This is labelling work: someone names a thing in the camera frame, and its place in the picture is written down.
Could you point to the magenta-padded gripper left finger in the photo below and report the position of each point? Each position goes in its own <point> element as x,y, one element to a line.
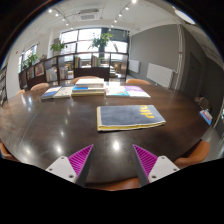
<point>63,166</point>

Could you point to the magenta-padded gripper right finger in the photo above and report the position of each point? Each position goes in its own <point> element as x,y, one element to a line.
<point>160,166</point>

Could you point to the grey towel with yellow edge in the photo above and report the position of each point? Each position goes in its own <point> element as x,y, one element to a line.
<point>128,116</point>

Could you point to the blue and red box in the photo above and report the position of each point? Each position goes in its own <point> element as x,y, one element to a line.
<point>206,116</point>

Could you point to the blue book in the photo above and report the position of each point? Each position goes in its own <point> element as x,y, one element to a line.
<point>49,94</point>

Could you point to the purple and white book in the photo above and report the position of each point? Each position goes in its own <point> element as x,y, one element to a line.
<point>136,91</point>

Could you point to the stack of books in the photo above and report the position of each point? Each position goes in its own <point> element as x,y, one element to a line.
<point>88,87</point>

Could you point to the colourful illustrated book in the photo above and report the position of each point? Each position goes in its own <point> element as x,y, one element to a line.
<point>116,91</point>

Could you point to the large white radiator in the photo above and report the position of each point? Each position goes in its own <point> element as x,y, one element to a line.
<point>160,75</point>

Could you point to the grey door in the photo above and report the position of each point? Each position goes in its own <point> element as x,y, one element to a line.
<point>194,75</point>

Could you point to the dark wooden shelf unit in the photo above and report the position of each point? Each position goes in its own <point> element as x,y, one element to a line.
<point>90,71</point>

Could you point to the tall side bookshelf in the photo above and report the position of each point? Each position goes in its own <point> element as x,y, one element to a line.
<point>2,85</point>

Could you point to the small white radiator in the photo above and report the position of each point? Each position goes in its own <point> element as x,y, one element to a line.
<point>134,66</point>

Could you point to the potted plant by window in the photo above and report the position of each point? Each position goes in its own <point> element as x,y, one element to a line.
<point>30,60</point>

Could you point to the small potted plant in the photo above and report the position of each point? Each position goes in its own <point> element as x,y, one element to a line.
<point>58,46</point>

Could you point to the large potted plant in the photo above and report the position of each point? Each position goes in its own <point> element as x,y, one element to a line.
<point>101,40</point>

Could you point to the round ceiling lamp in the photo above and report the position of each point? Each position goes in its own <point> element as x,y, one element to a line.
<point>185,16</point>

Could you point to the ceiling air conditioner unit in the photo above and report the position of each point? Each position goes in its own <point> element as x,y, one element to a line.
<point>88,15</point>

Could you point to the ceiling spot lights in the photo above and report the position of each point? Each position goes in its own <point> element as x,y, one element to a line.
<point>50,10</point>

